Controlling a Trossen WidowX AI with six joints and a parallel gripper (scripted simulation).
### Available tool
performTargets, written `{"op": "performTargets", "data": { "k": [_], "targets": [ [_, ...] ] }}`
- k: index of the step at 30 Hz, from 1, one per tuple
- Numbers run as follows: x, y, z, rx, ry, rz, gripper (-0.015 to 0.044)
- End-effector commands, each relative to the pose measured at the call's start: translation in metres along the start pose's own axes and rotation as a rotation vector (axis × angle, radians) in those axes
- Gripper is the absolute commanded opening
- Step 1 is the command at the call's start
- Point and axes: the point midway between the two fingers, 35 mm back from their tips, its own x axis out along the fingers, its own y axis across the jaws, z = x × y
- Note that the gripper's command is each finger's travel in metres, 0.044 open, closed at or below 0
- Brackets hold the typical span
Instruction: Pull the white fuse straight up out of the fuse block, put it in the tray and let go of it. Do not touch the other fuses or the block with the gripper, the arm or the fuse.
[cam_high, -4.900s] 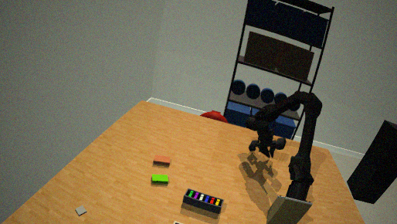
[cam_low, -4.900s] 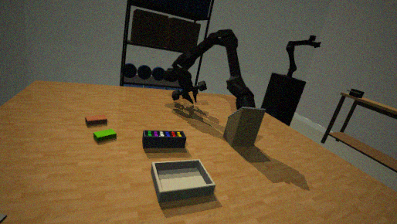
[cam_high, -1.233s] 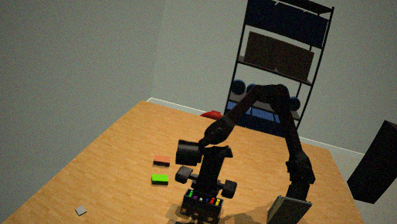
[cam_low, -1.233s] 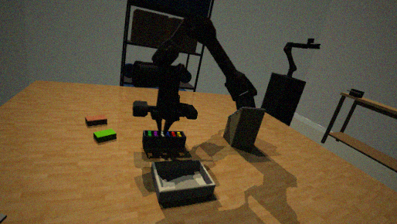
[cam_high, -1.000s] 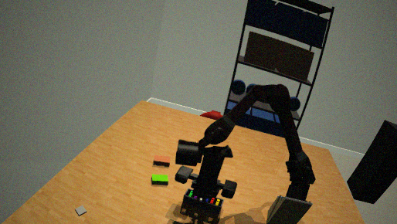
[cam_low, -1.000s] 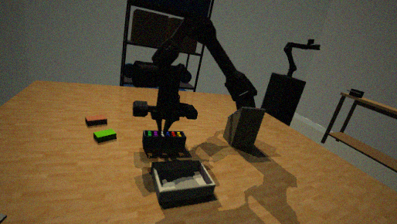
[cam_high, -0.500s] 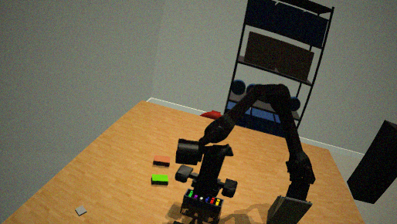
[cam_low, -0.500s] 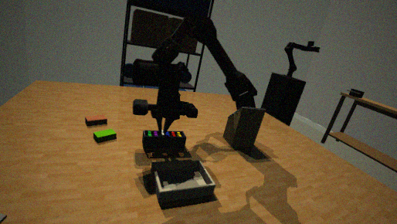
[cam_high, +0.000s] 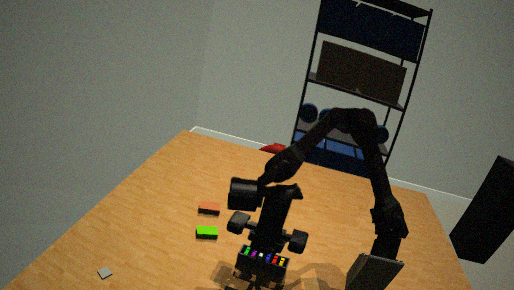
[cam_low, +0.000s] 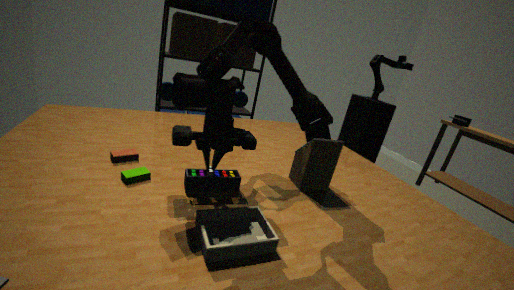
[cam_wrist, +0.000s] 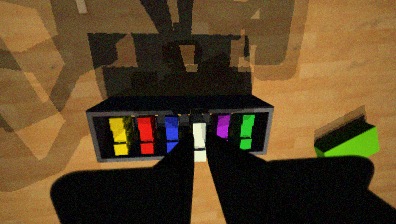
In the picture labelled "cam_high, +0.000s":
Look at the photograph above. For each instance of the green rectangular block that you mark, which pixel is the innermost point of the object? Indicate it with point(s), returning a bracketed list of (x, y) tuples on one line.
[(207, 231)]

